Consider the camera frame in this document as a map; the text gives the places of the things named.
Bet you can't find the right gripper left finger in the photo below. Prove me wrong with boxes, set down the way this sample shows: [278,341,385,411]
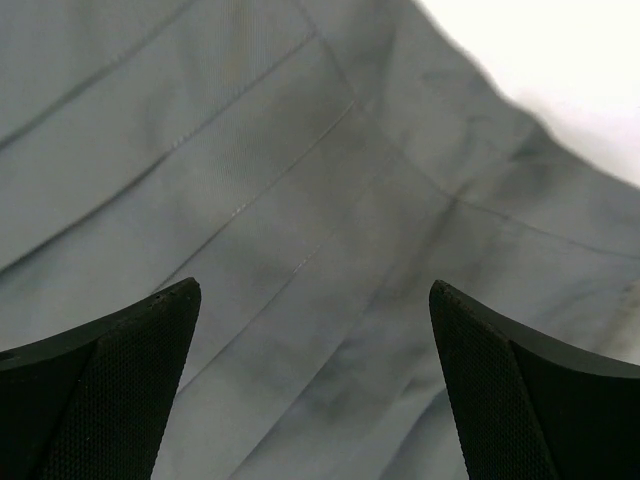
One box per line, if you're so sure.
[1,278,201,480]

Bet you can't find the grey pleated skirt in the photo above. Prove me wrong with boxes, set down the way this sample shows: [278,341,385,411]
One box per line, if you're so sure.
[1,1,639,479]

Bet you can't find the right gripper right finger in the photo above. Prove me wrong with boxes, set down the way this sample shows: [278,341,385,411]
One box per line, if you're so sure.
[429,280,639,480]

